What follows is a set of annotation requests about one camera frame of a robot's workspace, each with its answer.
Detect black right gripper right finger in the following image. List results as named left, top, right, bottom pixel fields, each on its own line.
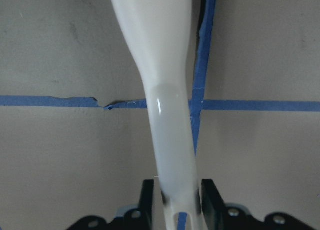
left=201, top=179, right=226, bottom=228

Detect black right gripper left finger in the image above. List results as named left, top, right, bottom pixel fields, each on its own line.
left=138, top=179, right=154, bottom=225

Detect white hand brush black bristles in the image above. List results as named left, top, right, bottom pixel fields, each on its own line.
left=111, top=0, right=204, bottom=230

